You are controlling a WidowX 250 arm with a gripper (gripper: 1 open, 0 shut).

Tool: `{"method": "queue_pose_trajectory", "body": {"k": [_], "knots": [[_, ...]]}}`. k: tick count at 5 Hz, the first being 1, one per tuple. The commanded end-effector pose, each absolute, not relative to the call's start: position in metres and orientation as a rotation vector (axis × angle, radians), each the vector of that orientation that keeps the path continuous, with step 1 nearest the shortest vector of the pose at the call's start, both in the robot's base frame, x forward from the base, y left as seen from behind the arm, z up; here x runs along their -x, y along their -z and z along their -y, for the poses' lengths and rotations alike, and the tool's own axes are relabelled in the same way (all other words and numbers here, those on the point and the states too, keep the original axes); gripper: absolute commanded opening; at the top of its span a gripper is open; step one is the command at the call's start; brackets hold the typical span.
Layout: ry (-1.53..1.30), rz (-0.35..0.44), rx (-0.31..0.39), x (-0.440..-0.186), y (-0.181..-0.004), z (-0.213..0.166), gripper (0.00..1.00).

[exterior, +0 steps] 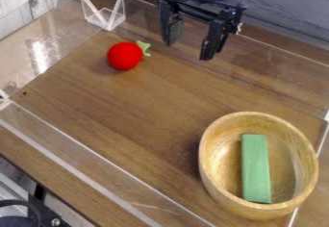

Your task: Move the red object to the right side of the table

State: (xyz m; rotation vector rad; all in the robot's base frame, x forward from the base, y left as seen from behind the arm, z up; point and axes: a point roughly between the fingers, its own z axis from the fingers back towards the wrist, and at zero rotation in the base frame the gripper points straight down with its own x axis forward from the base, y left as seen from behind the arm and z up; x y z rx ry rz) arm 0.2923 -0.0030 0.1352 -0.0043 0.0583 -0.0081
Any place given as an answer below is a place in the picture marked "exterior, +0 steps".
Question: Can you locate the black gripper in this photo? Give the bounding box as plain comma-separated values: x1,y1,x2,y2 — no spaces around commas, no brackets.
158,0,248,61

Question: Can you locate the red plush tomato toy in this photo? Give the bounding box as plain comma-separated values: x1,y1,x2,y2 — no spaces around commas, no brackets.
107,40,151,70

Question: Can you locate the wooden bowl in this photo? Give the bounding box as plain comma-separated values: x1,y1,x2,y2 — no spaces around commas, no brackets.
198,112,319,220

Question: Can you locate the green rectangular block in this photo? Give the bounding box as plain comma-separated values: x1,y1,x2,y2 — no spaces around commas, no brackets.
242,134,272,204

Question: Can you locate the clear acrylic corner bracket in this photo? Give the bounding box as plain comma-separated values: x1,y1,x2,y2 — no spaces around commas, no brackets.
82,0,126,31

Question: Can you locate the clear acrylic back wall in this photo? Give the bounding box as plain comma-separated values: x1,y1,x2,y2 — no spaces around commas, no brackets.
115,0,329,119

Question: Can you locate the clear acrylic wall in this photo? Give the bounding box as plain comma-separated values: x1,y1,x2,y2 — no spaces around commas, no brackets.
0,0,101,99
115,0,329,119
0,100,216,227

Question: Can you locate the clear acrylic left wall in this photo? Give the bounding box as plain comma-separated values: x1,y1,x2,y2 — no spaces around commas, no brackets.
0,0,101,99

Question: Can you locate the clear acrylic front wall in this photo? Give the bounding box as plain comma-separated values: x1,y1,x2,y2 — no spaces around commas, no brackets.
0,100,216,227

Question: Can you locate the black clamp with cable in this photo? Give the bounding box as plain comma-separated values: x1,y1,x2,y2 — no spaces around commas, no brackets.
0,194,74,227

